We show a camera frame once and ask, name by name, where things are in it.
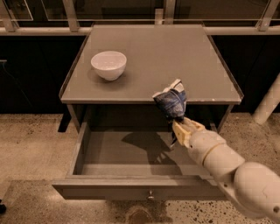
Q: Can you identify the blue chip bag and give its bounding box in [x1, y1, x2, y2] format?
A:
[152, 79, 186, 123]

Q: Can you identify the grey wooden cabinet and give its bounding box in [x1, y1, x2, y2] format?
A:
[59, 24, 243, 127]

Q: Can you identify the white ceramic bowl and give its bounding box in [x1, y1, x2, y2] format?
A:
[91, 51, 127, 81]

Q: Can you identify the open top drawer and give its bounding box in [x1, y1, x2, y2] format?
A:
[52, 122, 226, 200]

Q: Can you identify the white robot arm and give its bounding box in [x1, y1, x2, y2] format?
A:
[172, 118, 280, 224]

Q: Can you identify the metal window railing frame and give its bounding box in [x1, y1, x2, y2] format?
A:
[0, 0, 280, 36]

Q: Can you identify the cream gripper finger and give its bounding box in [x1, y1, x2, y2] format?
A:
[172, 120, 193, 147]
[183, 117, 205, 133]

